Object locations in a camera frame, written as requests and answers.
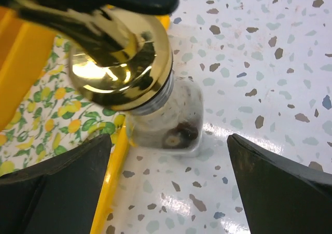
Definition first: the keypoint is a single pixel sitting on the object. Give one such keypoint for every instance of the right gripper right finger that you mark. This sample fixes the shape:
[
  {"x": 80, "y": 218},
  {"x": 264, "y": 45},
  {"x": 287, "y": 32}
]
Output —
[{"x": 279, "y": 195}]

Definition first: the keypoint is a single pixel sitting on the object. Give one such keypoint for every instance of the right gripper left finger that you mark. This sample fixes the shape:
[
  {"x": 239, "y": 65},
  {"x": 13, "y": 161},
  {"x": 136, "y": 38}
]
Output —
[{"x": 58, "y": 195}]

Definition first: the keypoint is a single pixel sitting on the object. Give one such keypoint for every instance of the glass oil bottle gold pourer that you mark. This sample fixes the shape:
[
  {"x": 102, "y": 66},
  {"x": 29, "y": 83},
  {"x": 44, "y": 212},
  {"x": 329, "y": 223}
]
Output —
[{"x": 122, "y": 60}]

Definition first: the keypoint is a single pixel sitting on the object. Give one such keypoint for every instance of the lemon print cloth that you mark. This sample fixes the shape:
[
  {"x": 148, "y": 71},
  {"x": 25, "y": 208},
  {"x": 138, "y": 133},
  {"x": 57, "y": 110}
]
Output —
[{"x": 53, "y": 117}]

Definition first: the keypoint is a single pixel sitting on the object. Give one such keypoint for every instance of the yellow flat tray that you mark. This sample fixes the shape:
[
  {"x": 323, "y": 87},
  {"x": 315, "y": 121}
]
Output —
[{"x": 25, "y": 50}]

